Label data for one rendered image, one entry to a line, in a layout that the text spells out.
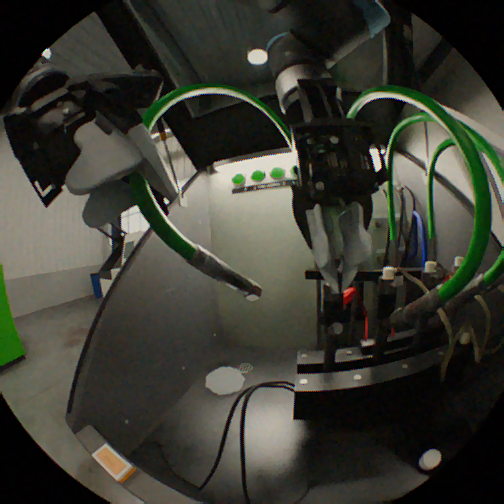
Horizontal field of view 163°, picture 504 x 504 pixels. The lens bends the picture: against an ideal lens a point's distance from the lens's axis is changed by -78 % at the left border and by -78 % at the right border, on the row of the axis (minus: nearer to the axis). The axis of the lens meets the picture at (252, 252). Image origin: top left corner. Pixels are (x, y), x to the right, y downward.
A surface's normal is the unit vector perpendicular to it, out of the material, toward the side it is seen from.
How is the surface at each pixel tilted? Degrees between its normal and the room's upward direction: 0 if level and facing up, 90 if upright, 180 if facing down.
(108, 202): 81
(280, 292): 90
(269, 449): 0
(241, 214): 90
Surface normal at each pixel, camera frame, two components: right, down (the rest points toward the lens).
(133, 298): 0.96, -0.07
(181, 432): -0.09, -0.99
